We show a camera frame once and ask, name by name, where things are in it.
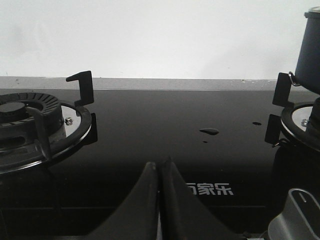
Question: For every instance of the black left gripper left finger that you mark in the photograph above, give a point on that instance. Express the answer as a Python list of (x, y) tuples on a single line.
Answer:
[(137, 216)]

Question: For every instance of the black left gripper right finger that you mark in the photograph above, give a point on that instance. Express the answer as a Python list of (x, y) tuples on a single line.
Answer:
[(183, 216)]

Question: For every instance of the left burner with pot support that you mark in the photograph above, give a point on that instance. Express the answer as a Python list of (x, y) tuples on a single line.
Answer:
[(37, 128)]

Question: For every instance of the burner with pot support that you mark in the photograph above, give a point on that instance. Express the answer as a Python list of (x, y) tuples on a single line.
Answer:
[(37, 128), (299, 122)]

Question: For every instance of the right burner with pot support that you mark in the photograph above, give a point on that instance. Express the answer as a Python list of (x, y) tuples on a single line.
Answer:
[(299, 122)]

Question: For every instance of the dark blue pot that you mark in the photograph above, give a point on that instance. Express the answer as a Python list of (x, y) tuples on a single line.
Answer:
[(307, 72)]

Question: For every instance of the black glass gas stove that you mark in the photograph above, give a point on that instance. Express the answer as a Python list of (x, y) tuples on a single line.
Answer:
[(215, 138)]

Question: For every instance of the grey stove control knob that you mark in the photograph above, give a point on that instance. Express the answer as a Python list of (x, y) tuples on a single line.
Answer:
[(299, 219)]

